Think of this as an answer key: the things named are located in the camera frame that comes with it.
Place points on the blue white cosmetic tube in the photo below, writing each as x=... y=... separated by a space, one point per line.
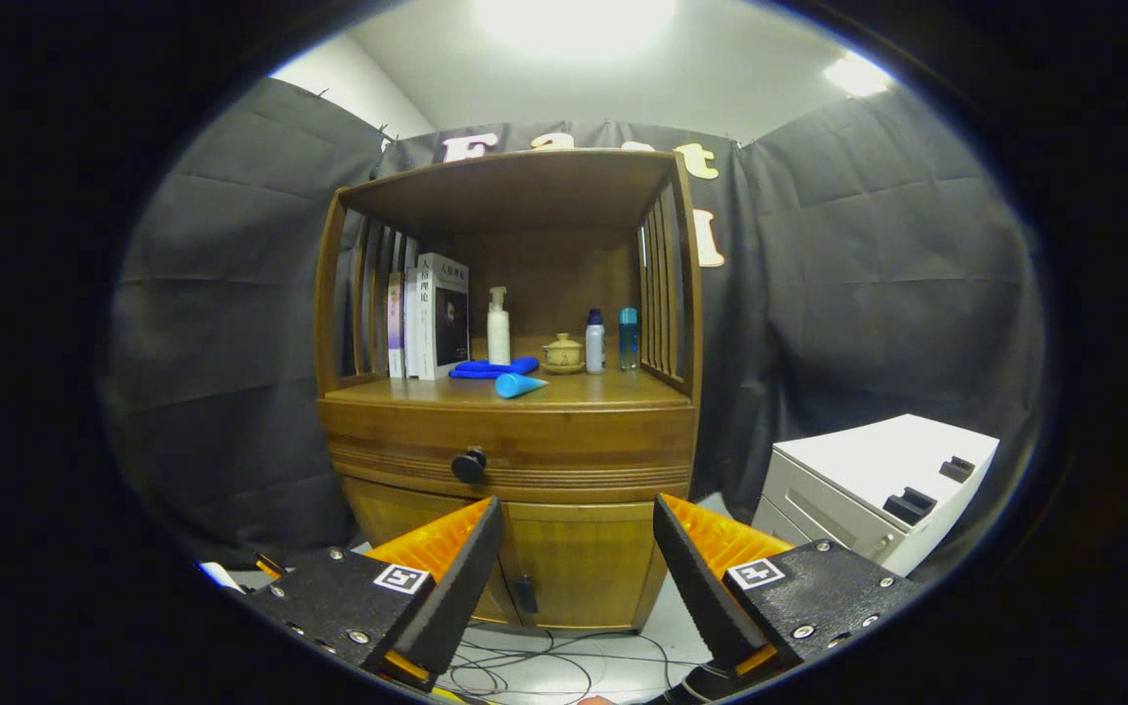
x=515 y=385

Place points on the white book with dark cover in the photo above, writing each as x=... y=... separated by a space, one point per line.
x=445 y=318

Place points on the folded blue cloth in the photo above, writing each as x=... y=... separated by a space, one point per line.
x=486 y=369

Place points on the white flat object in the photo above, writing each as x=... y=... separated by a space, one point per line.
x=219 y=576

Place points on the large ceiling light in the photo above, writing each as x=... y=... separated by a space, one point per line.
x=574 y=22

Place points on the white bottle with blue cap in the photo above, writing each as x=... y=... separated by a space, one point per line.
x=595 y=348

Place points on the purple book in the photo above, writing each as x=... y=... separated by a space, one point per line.
x=396 y=328

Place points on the black round drawer knob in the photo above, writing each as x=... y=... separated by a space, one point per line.
x=469 y=465

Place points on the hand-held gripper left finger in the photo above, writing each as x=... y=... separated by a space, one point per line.
x=456 y=587

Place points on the yellow lidded teacup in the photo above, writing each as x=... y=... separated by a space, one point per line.
x=562 y=354

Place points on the teal bottle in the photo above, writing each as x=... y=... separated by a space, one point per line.
x=629 y=343

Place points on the white pump bottle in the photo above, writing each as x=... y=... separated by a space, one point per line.
x=498 y=338

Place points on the white drawer cabinet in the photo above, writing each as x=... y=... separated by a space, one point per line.
x=877 y=460

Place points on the orange black tool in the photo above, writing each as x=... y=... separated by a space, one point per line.
x=268 y=566

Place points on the thin white book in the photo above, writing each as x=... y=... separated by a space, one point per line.
x=411 y=323

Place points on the brown wooden cabinet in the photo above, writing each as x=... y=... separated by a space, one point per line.
x=525 y=186

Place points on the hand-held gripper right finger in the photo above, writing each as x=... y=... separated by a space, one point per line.
x=701 y=587

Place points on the brown wooden drawer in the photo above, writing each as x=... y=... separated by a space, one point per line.
x=584 y=446

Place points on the small ceiling light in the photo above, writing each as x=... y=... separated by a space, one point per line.
x=856 y=73

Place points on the wooden countertop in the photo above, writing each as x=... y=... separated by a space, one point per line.
x=613 y=390

